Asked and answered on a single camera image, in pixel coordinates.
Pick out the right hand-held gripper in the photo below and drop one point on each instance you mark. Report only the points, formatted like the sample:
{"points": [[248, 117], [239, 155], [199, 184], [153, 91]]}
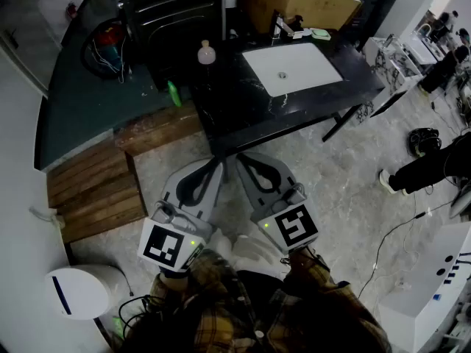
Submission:
{"points": [[294, 228]]}

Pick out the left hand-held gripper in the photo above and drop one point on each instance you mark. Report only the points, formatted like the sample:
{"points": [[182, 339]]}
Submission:
{"points": [[162, 246]]}

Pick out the person's left forearm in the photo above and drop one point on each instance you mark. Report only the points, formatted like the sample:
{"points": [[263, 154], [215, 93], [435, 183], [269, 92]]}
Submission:
{"points": [[191, 289]]}

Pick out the person's right forearm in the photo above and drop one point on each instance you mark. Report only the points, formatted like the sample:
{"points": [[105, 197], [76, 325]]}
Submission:
{"points": [[312, 289]]}

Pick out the black marble sink countertop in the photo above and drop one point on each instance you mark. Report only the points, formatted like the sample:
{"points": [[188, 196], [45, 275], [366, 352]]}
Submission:
{"points": [[228, 98]]}

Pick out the green lit object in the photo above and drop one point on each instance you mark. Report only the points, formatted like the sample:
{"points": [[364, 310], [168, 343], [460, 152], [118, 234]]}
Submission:
{"points": [[174, 94]]}

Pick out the white rectangular sink basin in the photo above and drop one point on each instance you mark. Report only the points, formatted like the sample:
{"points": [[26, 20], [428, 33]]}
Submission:
{"points": [[290, 64]]}

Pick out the person's white shoe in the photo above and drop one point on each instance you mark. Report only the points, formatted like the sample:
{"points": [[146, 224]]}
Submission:
{"points": [[222, 243], [254, 252]]}

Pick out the wooden plank step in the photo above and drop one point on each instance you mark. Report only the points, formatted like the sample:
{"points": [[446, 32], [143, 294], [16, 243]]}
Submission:
{"points": [[158, 127]]}

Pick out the black wristband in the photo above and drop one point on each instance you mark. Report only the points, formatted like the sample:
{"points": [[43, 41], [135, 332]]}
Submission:
{"points": [[173, 272]]}

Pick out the wooden pallet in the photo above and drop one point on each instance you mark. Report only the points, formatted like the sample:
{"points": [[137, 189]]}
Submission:
{"points": [[95, 197]]}

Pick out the dark green floor mat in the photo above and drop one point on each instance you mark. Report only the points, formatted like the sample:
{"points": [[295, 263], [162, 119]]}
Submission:
{"points": [[84, 112]]}

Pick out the person with dark hair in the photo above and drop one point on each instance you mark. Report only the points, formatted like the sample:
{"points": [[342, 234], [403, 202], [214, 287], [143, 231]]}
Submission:
{"points": [[215, 329]]}

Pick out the chrome faucet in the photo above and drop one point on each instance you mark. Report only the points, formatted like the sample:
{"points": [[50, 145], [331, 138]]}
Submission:
{"points": [[279, 28]]}

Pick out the white marble counter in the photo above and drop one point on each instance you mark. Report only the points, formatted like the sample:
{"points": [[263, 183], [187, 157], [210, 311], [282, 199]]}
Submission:
{"points": [[390, 61]]}

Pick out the red canister vacuum cleaner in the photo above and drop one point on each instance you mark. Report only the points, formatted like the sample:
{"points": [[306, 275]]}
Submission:
{"points": [[110, 39]]}

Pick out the large cardboard box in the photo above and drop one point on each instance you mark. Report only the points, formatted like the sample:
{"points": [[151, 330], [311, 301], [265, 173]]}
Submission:
{"points": [[312, 2]]}

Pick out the white cabinet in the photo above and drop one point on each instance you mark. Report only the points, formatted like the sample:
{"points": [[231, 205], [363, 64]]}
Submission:
{"points": [[430, 292]]}

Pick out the white door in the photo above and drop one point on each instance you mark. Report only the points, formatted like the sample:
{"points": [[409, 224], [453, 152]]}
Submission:
{"points": [[22, 57]]}

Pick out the white wall plug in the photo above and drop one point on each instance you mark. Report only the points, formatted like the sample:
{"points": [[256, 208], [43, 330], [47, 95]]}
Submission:
{"points": [[49, 217]]}

